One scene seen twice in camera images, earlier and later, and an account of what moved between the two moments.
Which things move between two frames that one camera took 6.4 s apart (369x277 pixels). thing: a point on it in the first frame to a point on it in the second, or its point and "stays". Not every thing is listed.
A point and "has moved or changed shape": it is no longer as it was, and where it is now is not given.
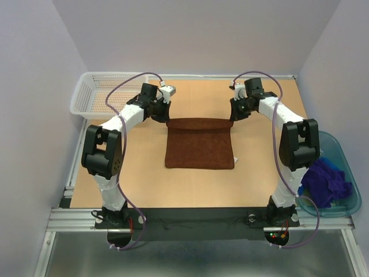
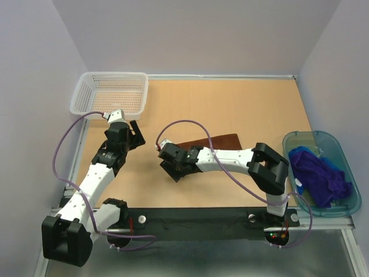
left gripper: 164,117 to 137,139
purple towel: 323,184 stays
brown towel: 199,143 has moved or changed shape
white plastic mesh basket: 105,94 stays
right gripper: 236,115 to 176,174
